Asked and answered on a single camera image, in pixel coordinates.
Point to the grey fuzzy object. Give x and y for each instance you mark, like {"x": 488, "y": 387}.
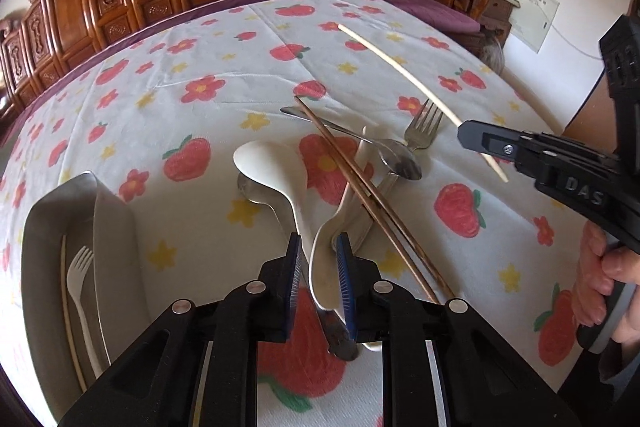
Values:
{"x": 492, "y": 56}

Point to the purple armchair cushion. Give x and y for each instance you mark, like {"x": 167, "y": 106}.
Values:
{"x": 430, "y": 9}

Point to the white rice paddle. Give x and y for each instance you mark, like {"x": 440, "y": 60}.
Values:
{"x": 325, "y": 257}

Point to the person's right hand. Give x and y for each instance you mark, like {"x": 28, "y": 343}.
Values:
{"x": 590, "y": 277}

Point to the pale wall panel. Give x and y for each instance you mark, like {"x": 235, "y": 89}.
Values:
{"x": 535, "y": 19}

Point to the light bamboo chopstick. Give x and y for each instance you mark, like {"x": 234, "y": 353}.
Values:
{"x": 67, "y": 302}
{"x": 400, "y": 68}

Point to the white plastic fork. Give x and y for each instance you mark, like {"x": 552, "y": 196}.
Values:
{"x": 80, "y": 277}

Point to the large metal serving spoon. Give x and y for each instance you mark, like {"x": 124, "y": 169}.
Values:
{"x": 260, "y": 194}

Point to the person's right forearm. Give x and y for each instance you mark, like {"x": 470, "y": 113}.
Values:
{"x": 625, "y": 364}

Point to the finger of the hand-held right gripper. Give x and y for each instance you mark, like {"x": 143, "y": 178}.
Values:
{"x": 492, "y": 139}

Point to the small metal spoon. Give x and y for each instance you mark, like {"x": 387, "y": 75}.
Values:
{"x": 400, "y": 162}

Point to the person's dark clothing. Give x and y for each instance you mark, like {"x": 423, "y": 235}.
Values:
{"x": 587, "y": 392}

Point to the metal rectangular tray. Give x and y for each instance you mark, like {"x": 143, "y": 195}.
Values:
{"x": 112, "y": 257}

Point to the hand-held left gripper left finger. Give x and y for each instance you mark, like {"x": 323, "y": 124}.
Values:
{"x": 292, "y": 289}

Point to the metal fork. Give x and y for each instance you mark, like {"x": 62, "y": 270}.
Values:
{"x": 422, "y": 129}

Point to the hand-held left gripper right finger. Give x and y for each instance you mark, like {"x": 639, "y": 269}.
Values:
{"x": 345, "y": 289}

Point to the brown wooden chopstick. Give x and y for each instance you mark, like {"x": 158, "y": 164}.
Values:
{"x": 350, "y": 177}
{"x": 385, "y": 212}

